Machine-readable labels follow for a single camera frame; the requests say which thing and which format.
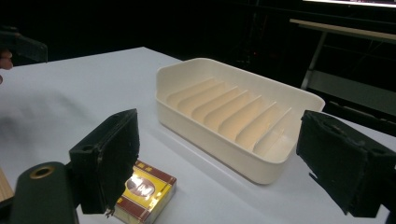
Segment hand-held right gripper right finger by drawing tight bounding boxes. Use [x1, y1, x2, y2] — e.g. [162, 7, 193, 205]
[295, 109, 396, 218]

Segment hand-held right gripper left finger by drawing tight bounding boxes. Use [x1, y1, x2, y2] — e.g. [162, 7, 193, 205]
[68, 108, 141, 217]

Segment yellow and red packet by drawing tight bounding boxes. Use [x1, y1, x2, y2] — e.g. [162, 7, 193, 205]
[113, 160, 177, 224]

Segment cream plastic tray with dividers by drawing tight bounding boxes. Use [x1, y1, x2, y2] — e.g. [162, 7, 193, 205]
[155, 57, 326, 186]

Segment light wooden board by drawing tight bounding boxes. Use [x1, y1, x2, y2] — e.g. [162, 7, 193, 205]
[0, 167, 15, 203]

